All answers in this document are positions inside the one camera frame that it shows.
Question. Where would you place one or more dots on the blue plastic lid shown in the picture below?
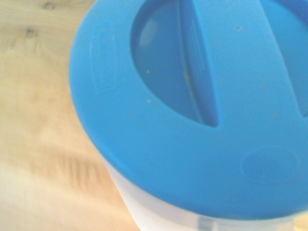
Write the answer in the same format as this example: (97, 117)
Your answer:
(192, 134)

